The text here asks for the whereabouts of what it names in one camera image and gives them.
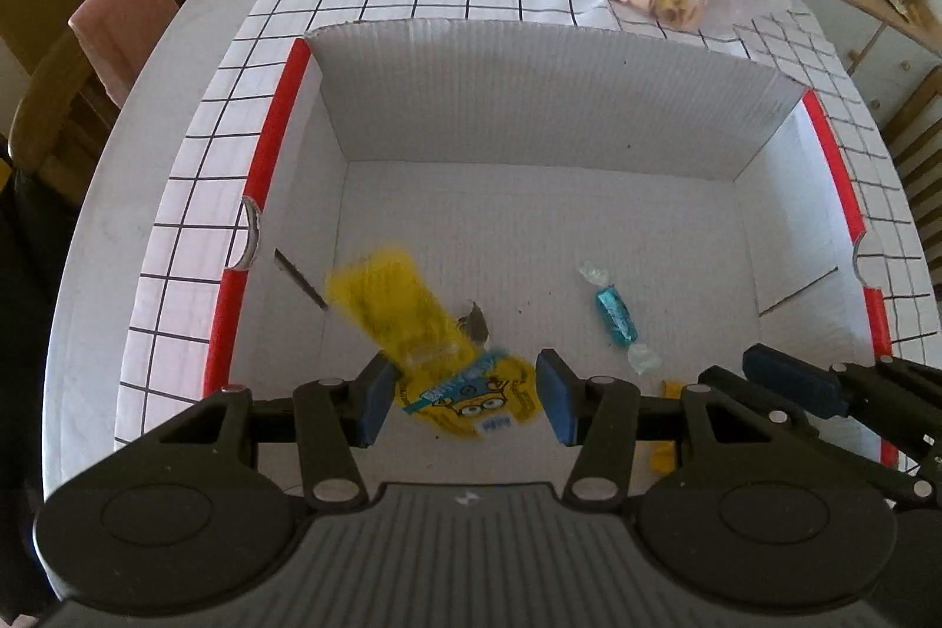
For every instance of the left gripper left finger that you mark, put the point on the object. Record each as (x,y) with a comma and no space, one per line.
(333,418)

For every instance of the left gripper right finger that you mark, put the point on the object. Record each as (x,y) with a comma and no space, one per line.
(599,416)

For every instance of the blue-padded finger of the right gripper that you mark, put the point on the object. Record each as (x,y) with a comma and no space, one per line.
(816,391)

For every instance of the small yellow candy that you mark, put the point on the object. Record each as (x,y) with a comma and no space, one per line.
(663,457)

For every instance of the blue candy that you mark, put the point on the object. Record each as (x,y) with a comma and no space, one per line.
(619,323)

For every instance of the yellow minion snack packet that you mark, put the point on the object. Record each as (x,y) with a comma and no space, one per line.
(446,379)

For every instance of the dark brown snack packet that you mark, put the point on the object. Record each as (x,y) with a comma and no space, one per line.
(473,324)

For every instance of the red cardboard box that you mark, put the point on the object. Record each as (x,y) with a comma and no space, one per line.
(502,156)

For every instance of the right wooden chair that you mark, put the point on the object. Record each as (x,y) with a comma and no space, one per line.
(914,137)

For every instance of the wooden chair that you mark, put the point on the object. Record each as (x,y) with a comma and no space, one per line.
(914,137)
(63,122)

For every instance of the white drawer cabinet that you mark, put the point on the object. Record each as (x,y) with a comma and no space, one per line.
(886,54)

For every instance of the left wooden chair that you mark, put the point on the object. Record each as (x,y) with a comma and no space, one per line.
(63,122)

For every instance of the pink cloth on chair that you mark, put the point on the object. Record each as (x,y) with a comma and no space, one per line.
(118,36)

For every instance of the checkered white tablecloth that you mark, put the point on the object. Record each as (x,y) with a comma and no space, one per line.
(199,225)

